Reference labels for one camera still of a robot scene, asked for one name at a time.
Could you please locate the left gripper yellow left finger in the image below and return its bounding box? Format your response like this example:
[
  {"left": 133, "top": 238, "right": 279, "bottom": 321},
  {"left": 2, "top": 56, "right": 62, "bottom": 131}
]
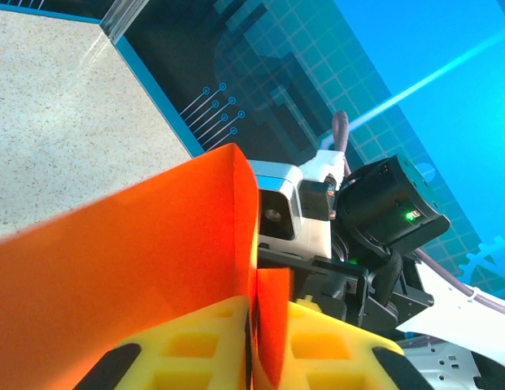
[{"left": 71, "top": 295, "right": 253, "bottom": 390}]

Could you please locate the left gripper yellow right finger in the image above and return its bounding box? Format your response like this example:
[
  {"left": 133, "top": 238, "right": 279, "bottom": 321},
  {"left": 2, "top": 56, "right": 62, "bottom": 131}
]
[{"left": 281, "top": 299, "right": 436, "bottom": 390}]

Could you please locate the orange paper sheet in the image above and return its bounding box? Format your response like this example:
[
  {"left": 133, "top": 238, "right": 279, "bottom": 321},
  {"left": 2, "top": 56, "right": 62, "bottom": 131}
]
[{"left": 0, "top": 142, "right": 296, "bottom": 390}]

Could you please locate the aluminium corner post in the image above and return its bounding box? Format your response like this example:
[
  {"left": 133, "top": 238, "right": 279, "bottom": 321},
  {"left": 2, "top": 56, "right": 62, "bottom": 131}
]
[{"left": 98, "top": 0, "right": 150, "bottom": 45}]

